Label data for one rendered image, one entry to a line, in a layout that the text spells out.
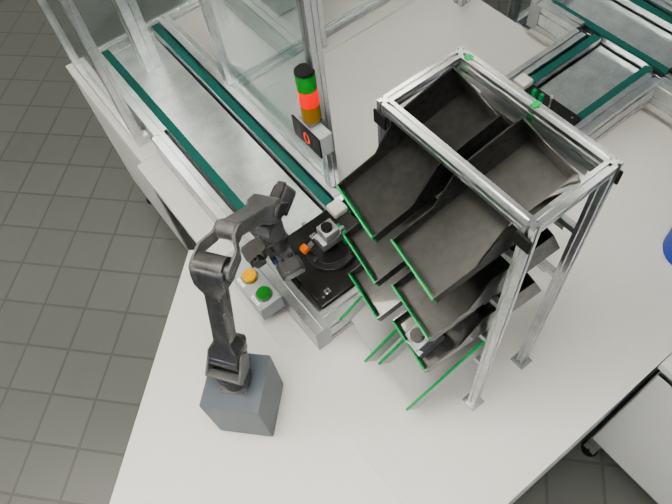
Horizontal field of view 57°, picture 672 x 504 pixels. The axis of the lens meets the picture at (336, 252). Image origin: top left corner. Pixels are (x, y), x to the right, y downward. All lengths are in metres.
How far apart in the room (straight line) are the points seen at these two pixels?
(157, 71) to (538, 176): 1.65
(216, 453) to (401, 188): 0.88
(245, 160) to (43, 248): 1.55
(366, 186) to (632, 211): 1.08
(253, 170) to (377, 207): 0.93
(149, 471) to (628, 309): 1.31
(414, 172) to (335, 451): 0.79
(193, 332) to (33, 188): 1.95
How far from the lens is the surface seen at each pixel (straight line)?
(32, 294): 3.17
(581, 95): 2.18
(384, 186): 1.08
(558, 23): 2.40
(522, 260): 0.97
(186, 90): 2.27
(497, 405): 1.63
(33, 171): 3.63
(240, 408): 1.44
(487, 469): 1.59
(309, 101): 1.52
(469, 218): 1.02
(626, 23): 2.48
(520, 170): 1.03
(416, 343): 1.24
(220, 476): 1.63
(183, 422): 1.69
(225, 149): 2.04
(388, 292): 1.34
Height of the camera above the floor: 2.40
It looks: 58 degrees down
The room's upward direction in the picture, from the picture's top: 9 degrees counter-clockwise
